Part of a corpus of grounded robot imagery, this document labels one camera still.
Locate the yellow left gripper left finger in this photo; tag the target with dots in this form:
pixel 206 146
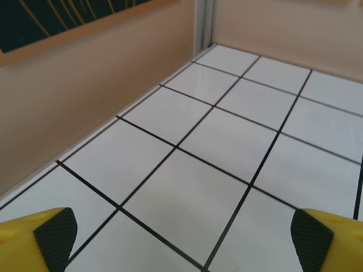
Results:
pixel 34 243

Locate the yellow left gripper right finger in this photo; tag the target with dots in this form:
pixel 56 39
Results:
pixel 331 243

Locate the aluminium corner post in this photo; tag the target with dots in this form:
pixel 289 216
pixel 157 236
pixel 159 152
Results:
pixel 204 25

